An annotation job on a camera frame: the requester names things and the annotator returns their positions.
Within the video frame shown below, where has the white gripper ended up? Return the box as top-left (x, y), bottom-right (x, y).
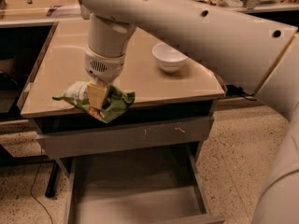
top-left (85, 47), bottom-right (125, 109)

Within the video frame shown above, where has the green rice chip bag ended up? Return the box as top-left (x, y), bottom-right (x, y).
top-left (53, 80), bottom-right (135, 123)

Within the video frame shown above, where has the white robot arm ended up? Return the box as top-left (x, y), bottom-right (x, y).
top-left (79, 0), bottom-right (299, 224)

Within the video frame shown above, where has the grey top drawer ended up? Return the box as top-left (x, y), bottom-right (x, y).
top-left (36, 116), bottom-right (214, 159)

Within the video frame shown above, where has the grey drawer cabinet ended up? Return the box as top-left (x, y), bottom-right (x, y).
top-left (21, 21), bottom-right (225, 160)

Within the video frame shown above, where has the open middle drawer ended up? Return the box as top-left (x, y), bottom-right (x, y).
top-left (64, 146), bottom-right (225, 224)

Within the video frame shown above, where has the white bowl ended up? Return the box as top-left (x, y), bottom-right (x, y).
top-left (152, 43), bottom-right (188, 73)

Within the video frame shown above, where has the black table leg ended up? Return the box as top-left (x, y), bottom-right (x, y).
top-left (45, 162), bottom-right (60, 198)

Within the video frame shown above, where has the black floor cable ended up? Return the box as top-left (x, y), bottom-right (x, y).
top-left (29, 147), bottom-right (54, 224)

